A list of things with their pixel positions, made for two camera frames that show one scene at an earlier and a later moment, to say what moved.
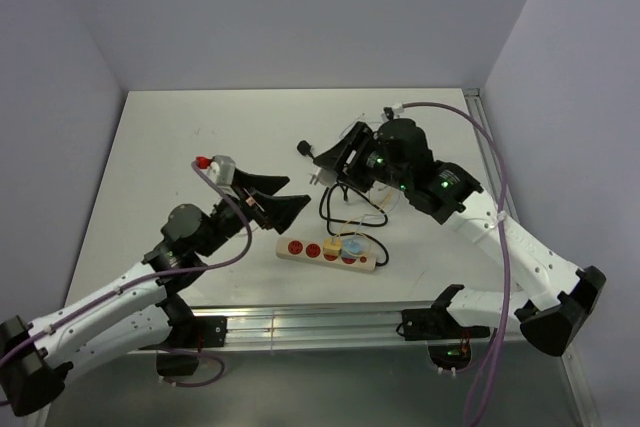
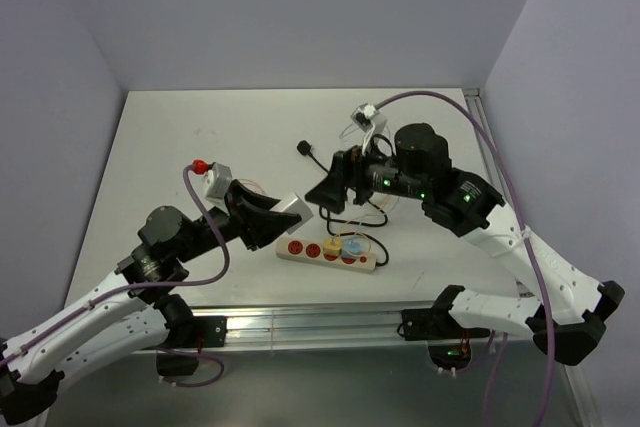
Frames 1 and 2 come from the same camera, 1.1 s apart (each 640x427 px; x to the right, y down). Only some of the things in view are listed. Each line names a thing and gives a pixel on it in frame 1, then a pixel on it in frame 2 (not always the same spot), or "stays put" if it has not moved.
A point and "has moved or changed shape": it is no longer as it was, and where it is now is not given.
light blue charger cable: x=351 y=247 to x=341 y=136
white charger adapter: x=325 y=177 has moved or changed shape
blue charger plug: x=351 y=246 stays put
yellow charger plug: x=332 y=245 stays put
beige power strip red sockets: x=313 y=251 stays put
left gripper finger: x=266 y=184 to x=236 y=193
